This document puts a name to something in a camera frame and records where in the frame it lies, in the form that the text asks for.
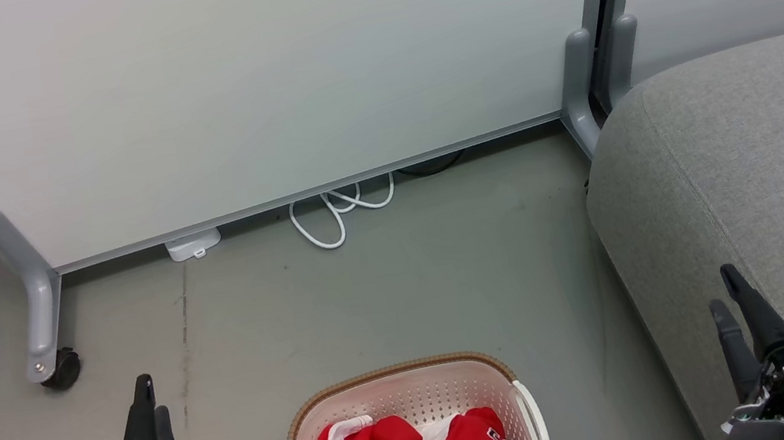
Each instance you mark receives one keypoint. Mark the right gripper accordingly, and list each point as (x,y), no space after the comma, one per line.
(770,411)

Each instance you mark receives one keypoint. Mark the grey fabric sofa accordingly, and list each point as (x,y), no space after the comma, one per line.
(774,172)

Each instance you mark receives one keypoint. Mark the black caster wheel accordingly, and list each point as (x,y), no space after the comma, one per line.
(63,369)

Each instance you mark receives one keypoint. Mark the grey partition leg with caster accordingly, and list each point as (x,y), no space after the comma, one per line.
(38,295)

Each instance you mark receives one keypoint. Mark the white power adapter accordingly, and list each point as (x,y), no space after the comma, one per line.
(193,244)

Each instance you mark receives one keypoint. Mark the white perforated laundry basket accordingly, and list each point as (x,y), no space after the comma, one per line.
(420,390)

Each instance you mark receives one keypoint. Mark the large white partition panel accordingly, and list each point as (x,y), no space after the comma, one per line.
(256,75)

